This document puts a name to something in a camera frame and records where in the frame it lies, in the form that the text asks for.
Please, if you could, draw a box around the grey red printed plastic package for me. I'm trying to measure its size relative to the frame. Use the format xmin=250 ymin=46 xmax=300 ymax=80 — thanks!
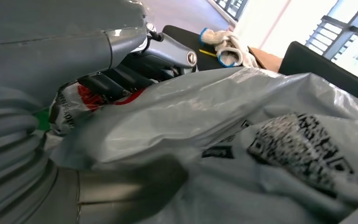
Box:
xmin=48 ymin=66 xmax=358 ymax=224

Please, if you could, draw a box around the brown cardboard box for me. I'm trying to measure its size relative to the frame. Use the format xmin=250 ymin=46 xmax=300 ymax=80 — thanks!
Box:
xmin=247 ymin=46 xmax=283 ymax=73

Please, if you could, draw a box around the black carrying case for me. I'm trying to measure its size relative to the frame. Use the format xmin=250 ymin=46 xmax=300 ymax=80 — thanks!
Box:
xmin=162 ymin=24 xmax=255 ymax=72

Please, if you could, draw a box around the white glove blue cuff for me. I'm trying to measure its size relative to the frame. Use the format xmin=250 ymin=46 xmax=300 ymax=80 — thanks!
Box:
xmin=214 ymin=37 xmax=260 ymax=69
xmin=199 ymin=27 xmax=248 ymax=48

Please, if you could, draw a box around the black laptop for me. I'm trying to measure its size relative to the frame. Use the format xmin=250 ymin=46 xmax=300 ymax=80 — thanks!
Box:
xmin=278 ymin=41 xmax=358 ymax=106

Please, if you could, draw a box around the window with dark frame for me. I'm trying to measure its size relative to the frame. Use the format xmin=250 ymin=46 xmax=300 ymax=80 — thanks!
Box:
xmin=213 ymin=0 xmax=249 ymax=21
xmin=304 ymin=0 xmax=358 ymax=86

